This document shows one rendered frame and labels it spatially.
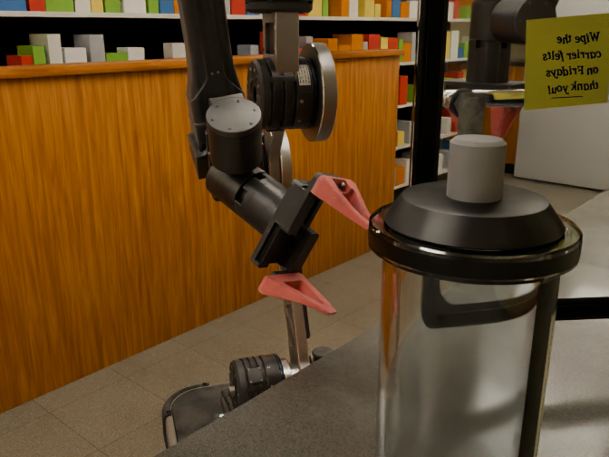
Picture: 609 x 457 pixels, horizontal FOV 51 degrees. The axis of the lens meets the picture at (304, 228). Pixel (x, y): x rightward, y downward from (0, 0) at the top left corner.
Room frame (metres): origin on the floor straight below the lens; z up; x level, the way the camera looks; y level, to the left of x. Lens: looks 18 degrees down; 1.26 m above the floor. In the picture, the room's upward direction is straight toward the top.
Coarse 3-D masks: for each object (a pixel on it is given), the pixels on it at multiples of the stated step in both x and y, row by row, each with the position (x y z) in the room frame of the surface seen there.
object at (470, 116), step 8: (464, 96) 0.54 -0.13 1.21; (472, 96) 0.54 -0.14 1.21; (480, 96) 0.54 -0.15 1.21; (456, 104) 0.55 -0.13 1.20; (464, 104) 0.54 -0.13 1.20; (472, 104) 0.54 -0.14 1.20; (480, 104) 0.54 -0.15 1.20; (464, 112) 0.54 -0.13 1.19; (472, 112) 0.54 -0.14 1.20; (480, 112) 0.54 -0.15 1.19; (464, 120) 0.54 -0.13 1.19; (472, 120) 0.54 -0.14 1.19; (480, 120) 0.54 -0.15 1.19; (464, 128) 0.54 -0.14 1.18; (472, 128) 0.54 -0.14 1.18; (480, 128) 0.54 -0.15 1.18
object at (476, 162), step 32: (480, 160) 0.31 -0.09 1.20; (416, 192) 0.33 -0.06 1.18; (448, 192) 0.32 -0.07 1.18; (480, 192) 0.31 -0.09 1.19; (512, 192) 0.33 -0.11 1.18; (416, 224) 0.29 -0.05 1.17; (448, 224) 0.29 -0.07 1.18; (480, 224) 0.28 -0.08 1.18; (512, 224) 0.28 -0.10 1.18; (544, 224) 0.29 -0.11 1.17
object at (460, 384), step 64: (448, 256) 0.27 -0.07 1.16; (512, 256) 0.27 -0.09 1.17; (384, 320) 0.31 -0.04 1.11; (448, 320) 0.28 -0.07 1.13; (512, 320) 0.28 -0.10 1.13; (384, 384) 0.31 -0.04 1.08; (448, 384) 0.28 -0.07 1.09; (512, 384) 0.28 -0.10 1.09; (384, 448) 0.30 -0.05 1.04; (448, 448) 0.28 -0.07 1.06; (512, 448) 0.28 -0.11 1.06
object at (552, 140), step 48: (480, 0) 0.56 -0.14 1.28; (528, 0) 0.56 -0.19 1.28; (576, 0) 0.56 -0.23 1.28; (480, 48) 0.56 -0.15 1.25; (528, 48) 0.56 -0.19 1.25; (576, 48) 0.56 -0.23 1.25; (528, 96) 0.56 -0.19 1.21; (576, 96) 0.56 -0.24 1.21; (528, 144) 0.56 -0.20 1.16; (576, 144) 0.56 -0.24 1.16; (576, 192) 0.56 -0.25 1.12; (576, 288) 0.57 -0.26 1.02
